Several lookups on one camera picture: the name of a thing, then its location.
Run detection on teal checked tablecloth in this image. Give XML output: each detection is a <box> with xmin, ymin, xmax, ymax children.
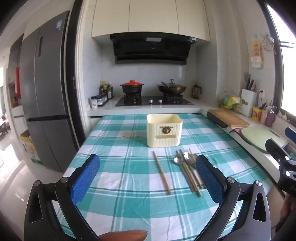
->
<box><xmin>52</xmin><ymin>113</ymin><xmax>273</xmax><ymax>241</ymax></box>

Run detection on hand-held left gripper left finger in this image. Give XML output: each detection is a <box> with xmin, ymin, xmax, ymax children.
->
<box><xmin>24</xmin><ymin>153</ymin><xmax>101</xmax><ymax>241</ymax></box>

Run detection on condiment bottles and jars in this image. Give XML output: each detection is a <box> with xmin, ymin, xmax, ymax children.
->
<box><xmin>97</xmin><ymin>94</ymin><xmax>109</xmax><ymax>106</ymax></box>

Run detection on pink cutting board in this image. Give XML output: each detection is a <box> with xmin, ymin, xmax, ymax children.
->
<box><xmin>229</xmin><ymin>127</ymin><xmax>245</xmax><ymax>140</ymax></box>

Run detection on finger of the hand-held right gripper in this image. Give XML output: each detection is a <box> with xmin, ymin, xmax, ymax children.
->
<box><xmin>285</xmin><ymin>127</ymin><xmax>296</xmax><ymax>140</ymax></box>
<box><xmin>265</xmin><ymin>138</ymin><xmax>292</xmax><ymax>164</ymax></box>

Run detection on wooden dining table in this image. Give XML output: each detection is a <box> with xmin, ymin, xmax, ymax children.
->
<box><xmin>0</xmin><ymin>113</ymin><xmax>9</xmax><ymax>139</ymax></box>

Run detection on cream wall cabinet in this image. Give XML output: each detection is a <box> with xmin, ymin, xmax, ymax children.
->
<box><xmin>91</xmin><ymin>0</ymin><xmax>211</xmax><ymax>42</ymax></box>

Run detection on white knife block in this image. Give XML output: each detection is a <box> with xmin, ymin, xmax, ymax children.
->
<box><xmin>239</xmin><ymin>89</ymin><xmax>258</xmax><ymax>117</ymax></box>

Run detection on wok with glass lid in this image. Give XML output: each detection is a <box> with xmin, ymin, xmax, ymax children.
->
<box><xmin>158</xmin><ymin>79</ymin><xmax>187</xmax><ymax>95</ymax></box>

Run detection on clear plastic bag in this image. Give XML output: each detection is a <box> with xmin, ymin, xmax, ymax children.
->
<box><xmin>218</xmin><ymin>88</ymin><xmax>242</xmax><ymax>110</ymax></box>

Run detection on cream utensil holder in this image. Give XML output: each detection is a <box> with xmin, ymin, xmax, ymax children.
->
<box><xmin>146</xmin><ymin>113</ymin><xmax>183</xmax><ymax>148</ymax></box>

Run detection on black range hood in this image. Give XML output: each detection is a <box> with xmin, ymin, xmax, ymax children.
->
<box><xmin>110</xmin><ymin>33</ymin><xmax>197</xmax><ymax>65</ymax></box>

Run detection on person's left hand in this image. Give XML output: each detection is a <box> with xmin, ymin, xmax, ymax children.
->
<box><xmin>97</xmin><ymin>229</ymin><xmax>148</xmax><ymax>241</ymax></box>

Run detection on black handled knives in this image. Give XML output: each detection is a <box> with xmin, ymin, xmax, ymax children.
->
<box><xmin>244</xmin><ymin>72</ymin><xmax>255</xmax><ymax>91</ymax></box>

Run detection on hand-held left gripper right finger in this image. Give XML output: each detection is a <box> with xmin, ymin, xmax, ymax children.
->
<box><xmin>195</xmin><ymin>154</ymin><xmax>271</xmax><ymax>241</ymax></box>

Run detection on black gas hob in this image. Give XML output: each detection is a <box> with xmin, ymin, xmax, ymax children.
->
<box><xmin>115</xmin><ymin>96</ymin><xmax>194</xmax><ymax>106</ymax></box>

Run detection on purple soap dispenser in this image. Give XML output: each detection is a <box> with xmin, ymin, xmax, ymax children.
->
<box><xmin>265</xmin><ymin>105</ymin><xmax>277</xmax><ymax>127</ymax></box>

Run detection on red hanging cloth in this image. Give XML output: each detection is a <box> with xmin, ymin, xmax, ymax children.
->
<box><xmin>15</xmin><ymin>67</ymin><xmax>21</xmax><ymax>99</ymax></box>

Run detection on green cutting board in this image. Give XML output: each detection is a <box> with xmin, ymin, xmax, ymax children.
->
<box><xmin>241</xmin><ymin>127</ymin><xmax>289</xmax><ymax>152</ymax></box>

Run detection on hanging wire trivet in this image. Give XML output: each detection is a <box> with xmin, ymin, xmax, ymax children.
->
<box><xmin>261</xmin><ymin>34</ymin><xmax>277</xmax><ymax>52</ymax></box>

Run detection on black clay pot red lid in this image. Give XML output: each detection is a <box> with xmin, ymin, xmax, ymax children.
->
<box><xmin>120</xmin><ymin>80</ymin><xmax>144</xmax><ymax>95</ymax></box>

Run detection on printed wall hanging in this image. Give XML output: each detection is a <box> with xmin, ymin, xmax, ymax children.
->
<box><xmin>250</xmin><ymin>37</ymin><xmax>264</xmax><ymax>68</ymax></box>

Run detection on dark glass jug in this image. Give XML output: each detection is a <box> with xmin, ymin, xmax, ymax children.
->
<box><xmin>192</xmin><ymin>84</ymin><xmax>202</xmax><ymax>99</ymax></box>

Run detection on window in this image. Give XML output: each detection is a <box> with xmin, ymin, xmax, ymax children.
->
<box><xmin>266</xmin><ymin>0</ymin><xmax>296</xmax><ymax>116</ymax></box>

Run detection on cardboard box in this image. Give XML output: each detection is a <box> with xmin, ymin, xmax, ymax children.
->
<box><xmin>20</xmin><ymin>130</ymin><xmax>44</xmax><ymax>165</ymax></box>

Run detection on wooden cutting board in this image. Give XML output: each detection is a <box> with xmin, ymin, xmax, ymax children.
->
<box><xmin>208</xmin><ymin>109</ymin><xmax>250</xmax><ymax>128</ymax></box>

